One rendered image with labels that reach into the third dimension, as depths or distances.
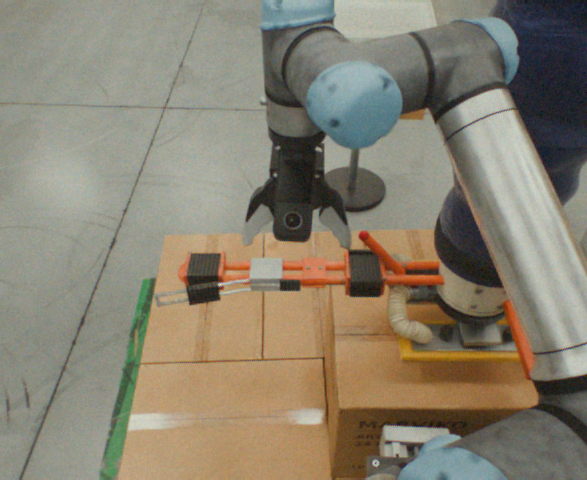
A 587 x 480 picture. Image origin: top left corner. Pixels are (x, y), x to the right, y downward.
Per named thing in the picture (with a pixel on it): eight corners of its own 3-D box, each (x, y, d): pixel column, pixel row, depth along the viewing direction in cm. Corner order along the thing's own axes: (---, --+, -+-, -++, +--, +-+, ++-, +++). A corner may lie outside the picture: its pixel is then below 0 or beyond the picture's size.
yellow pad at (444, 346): (544, 325, 126) (551, 312, 123) (559, 363, 119) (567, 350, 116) (395, 324, 127) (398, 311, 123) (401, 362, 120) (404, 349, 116)
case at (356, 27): (417, 78, 292) (431, 0, 263) (423, 120, 264) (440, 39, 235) (304, 74, 295) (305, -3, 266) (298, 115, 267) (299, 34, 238)
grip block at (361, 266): (379, 265, 126) (382, 247, 122) (383, 298, 119) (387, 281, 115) (342, 265, 126) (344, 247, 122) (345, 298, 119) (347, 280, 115)
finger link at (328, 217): (364, 217, 80) (330, 176, 75) (366, 246, 76) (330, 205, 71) (346, 226, 82) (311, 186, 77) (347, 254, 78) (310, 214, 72)
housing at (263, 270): (282, 269, 125) (282, 256, 122) (282, 292, 120) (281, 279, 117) (252, 269, 125) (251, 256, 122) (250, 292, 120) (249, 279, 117)
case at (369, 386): (507, 355, 181) (548, 274, 152) (548, 479, 153) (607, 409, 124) (324, 355, 180) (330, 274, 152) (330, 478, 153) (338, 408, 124)
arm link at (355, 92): (447, 60, 48) (383, 12, 55) (331, 87, 45) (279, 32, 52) (430, 137, 53) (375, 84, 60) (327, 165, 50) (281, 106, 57)
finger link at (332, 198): (356, 213, 74) (320, 170, 69) (357, 221, 73) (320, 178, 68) (327, 227, 76) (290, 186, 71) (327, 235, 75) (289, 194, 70)
